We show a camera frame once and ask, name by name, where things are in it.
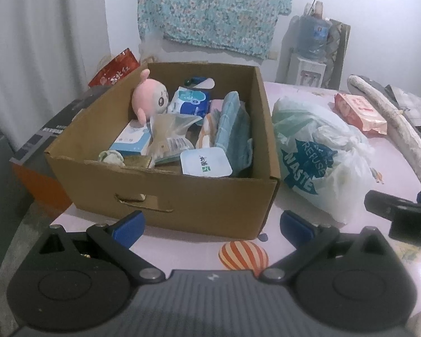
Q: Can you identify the blue checked towel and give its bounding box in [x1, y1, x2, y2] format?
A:
[216, 91, 255, 176]

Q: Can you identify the orange white cloth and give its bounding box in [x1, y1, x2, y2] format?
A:
[195, 114, 221, 150]

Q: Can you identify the blue water bottle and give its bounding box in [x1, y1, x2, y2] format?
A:
[298, 15, 332, 60]

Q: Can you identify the white water dispenser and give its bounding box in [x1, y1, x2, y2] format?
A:
[295, 55, 328, 88]

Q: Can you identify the light blue tissue pack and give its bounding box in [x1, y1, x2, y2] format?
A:
[109, 119, 155, 157]

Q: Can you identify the blue white wipes packet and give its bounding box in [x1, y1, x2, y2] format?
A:
[166, 86, 213, 116]

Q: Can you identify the black orange box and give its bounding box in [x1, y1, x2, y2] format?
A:
[10, 85, 107, 220]

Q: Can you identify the blue white flat object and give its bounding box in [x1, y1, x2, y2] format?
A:
[184, 76, 216, 92]

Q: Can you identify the pink printed bed sheet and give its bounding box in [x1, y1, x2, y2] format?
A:
[51, 81, 421, 337]

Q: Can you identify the pink plush toy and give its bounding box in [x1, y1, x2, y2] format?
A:
[131, 69, 170, 126]

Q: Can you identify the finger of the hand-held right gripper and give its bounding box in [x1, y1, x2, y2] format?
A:
[389, 218, 421, 247]
[364, 190, 421, 220]

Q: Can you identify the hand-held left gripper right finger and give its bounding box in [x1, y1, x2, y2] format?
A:
[260, 210, 393, 284]

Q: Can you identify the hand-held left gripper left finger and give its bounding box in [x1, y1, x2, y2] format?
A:
[35, 211, 165, 286]

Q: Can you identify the striped rolled bolster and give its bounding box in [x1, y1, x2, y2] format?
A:
[347, 74, 421, 192]

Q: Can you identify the brown cardboard box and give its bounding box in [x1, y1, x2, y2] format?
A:
[44, 61, 281, 241]

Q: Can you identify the striped folded quilt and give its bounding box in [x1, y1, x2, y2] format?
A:
[384, 84, 421, 127]

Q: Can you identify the wooden board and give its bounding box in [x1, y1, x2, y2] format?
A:
[323, 19, 351, 90]

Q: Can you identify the green white scrunchie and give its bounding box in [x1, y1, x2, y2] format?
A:
[98, 149, 125, 165]

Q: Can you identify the white curtain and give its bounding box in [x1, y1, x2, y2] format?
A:
[0, 0, 111, 134]

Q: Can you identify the red snack bag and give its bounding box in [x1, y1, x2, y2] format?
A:
[88, 47, 141, 88]

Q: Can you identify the white plastic bag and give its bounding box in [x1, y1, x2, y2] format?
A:
[272, 95, 376, 223]

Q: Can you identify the red tissue packet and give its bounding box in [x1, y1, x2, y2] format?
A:
[334, 92, 388, 136]

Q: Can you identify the white grey wipes pack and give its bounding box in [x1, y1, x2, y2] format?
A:
[180, 147, 233, 177]

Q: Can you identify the teal floral cloth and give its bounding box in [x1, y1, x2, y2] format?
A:
[138, 0, 294, 60]

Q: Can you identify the clear plastic bag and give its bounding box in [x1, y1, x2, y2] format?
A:
[147, 112, 204, 167]

